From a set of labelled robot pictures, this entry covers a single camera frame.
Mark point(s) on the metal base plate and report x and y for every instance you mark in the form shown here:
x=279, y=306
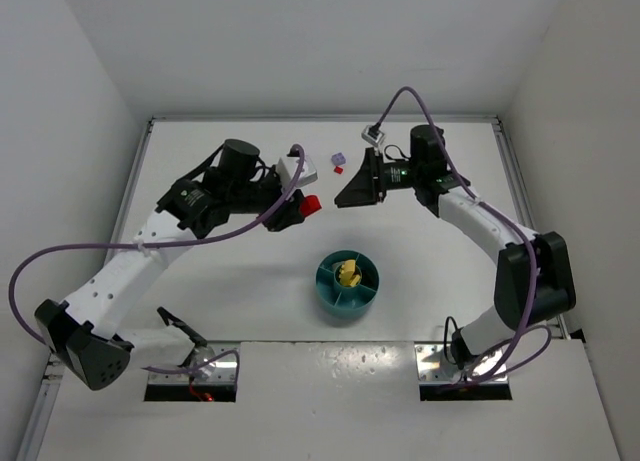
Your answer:
x=434, y=370
x=215, y=365

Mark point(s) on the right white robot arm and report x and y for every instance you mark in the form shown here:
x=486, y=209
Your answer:
x=534, y=281

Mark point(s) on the small yellow lego brick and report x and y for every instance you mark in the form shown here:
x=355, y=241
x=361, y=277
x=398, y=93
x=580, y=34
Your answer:
x=347, y=272

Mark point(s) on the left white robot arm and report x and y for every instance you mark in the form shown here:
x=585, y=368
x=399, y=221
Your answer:
x=228, y=194

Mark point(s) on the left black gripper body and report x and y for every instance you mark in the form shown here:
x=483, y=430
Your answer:
x=282, y=211

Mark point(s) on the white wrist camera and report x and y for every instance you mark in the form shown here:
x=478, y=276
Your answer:
x=289, y=166
x=373, y=135

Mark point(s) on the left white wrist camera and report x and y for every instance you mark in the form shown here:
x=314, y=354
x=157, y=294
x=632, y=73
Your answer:
x=289, y=166

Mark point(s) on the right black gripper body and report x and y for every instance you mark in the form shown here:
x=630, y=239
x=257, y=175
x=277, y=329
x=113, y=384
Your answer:
x=376, y=176

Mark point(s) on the red curved lego piece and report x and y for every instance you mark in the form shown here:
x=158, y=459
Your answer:
x=310, y=205

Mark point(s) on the long yellow lego plate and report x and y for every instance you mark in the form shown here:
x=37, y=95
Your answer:
x=355, y=281

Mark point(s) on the teal divided round container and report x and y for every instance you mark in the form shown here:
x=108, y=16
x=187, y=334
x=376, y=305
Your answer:
x=346, y=303

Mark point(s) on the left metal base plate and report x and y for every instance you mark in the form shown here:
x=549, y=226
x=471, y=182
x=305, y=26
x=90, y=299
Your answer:
x=215, y=365

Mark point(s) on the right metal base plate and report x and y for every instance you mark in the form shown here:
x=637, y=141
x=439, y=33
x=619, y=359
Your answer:
x=434, y=370

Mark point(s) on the lavender lego brick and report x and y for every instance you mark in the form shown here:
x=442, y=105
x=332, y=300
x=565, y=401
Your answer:
x=338, y=159

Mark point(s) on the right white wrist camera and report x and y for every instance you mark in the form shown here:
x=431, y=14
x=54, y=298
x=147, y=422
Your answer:
x=373, y=135

